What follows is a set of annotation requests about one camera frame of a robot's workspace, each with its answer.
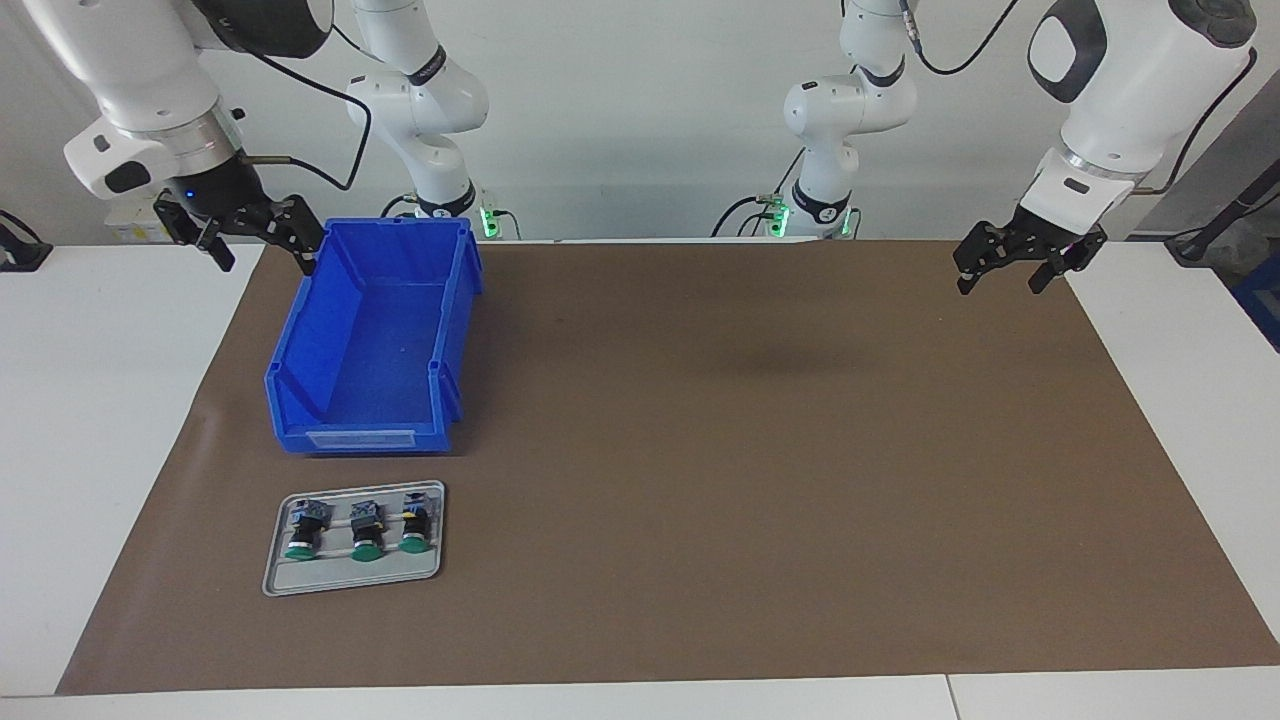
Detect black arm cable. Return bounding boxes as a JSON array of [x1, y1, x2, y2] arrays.
[[200, 0, 373, 191], [895, 0, 1259, 196]]

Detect blue plastic storage bin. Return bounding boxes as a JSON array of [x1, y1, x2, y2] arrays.
[[264, 218, 485, 456]]

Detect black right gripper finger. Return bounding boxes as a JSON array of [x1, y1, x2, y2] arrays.
[[240, 195, 326, 276], [153, 200, 236, 273]]

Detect grey metal tray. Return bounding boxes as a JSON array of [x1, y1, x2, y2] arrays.
[[262, 480, 446, 598]]

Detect green push button switch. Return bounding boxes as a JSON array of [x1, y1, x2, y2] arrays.
[[398, 490, 434, 554], [350, 497, 387, 563], [283, 496, 334, 562]]

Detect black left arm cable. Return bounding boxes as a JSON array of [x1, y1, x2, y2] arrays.
[[895, 0, 1259, 196]]

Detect black stand pole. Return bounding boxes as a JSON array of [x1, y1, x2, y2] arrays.
[[1165, 160, 1280, 266]]

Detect black clamp mount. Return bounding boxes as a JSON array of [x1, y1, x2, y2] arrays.
[[0, 210, 53, 273]]

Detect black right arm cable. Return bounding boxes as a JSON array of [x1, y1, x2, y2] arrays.
[[200, 0, 373, 191]]

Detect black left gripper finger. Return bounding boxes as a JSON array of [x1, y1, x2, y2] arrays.
[[1030, 228, 1108, 294], [953, 225, 1013, 296]]

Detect white boxes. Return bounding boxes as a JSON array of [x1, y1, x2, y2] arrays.
[[105, 198, 171, 244]]

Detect blue crate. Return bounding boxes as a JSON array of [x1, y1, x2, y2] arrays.
[[1232, 250, 1280, 353]]

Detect brown table mat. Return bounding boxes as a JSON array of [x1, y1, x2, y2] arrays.
[[55, 240, 1280, 696]]

